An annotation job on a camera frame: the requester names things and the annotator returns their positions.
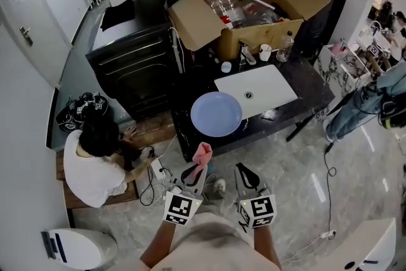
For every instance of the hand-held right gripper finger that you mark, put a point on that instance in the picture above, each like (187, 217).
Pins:
(261, 188)
(241, 182)

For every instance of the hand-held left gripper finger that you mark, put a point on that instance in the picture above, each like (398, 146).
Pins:
(176, 179)
(200, 184)

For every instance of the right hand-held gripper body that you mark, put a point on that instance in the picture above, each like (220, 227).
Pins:
(258, 211)

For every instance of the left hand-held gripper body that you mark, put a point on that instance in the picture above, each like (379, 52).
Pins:
(182, 207)

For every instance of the pink cloth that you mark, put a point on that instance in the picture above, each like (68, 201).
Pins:
(203, 155)

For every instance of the blue round plate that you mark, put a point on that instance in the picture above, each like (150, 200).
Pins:
(215, 114)

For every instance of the person's left forearm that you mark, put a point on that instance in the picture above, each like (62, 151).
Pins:
(158, 244)

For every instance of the person's right forearm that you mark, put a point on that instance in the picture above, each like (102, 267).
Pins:
(264, 247)

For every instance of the person's shoe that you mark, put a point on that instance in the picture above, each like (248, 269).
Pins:
(219, 187)

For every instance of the white power strip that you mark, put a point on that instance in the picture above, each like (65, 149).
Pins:
(157, 169)
(328, 234)

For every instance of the person in white shirt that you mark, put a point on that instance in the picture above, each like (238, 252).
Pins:
(209, 244)

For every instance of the wooden platform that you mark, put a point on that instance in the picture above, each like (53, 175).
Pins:
(152, 133)

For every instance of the black marble vanity table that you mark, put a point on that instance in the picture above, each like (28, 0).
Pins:
(285, 123)

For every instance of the white sink basin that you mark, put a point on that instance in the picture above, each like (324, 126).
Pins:
(269, 85)

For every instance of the white oval appliance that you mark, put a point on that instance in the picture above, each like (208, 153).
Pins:
(82, 247)

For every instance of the white printed table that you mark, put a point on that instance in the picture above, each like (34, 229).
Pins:
(364, 247)

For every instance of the white soap dish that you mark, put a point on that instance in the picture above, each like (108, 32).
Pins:
(226, 67)

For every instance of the black gear bag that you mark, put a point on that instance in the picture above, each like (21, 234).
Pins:
(79, 111)

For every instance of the chrome faucet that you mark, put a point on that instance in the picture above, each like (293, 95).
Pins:
(245, 55)

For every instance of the white cup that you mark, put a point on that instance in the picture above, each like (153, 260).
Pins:
(264, 54)

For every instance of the small clear plastic bottle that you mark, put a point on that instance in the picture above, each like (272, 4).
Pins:
(284, 49)

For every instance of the large open cardboard box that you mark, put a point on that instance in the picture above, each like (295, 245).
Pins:
(253, 41)

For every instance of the white marble cabinet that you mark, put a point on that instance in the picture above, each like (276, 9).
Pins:
(345, 63)

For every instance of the black cloth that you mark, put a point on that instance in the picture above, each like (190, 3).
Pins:
(117, 14)

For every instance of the large clear plastic bottle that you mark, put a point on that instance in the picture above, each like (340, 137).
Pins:
(225, 4)

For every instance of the white door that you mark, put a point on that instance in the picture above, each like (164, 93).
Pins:
(31, 25)

